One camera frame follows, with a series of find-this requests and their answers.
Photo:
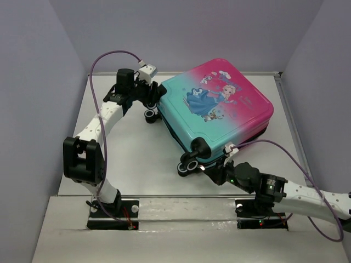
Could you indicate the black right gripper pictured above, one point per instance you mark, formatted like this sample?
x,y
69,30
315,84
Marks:
x,y
216,173

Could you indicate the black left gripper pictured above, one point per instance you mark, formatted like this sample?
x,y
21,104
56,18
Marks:
x,y
152,96

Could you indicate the pink and teal suitcase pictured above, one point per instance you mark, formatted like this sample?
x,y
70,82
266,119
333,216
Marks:
x,y
208,106

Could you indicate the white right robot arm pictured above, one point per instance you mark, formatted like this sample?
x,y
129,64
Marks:
x,y
274,194

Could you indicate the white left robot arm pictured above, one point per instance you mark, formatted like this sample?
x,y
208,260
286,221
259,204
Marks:
x,y
85,155

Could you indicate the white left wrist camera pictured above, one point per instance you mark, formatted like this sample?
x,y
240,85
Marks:
x,y
147,72

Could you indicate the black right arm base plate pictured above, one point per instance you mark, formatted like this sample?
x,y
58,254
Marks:
x,y
252,215

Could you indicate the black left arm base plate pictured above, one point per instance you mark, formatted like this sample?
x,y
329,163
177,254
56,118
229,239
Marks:
x,y
126,219

